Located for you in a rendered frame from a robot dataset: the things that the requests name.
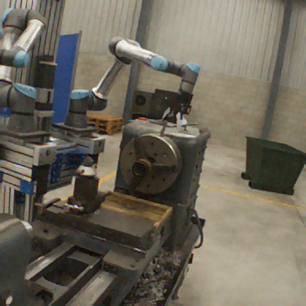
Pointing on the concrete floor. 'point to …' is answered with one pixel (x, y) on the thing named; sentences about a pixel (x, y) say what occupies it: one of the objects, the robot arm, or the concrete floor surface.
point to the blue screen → (64, 74)
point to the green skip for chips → (272, 166)
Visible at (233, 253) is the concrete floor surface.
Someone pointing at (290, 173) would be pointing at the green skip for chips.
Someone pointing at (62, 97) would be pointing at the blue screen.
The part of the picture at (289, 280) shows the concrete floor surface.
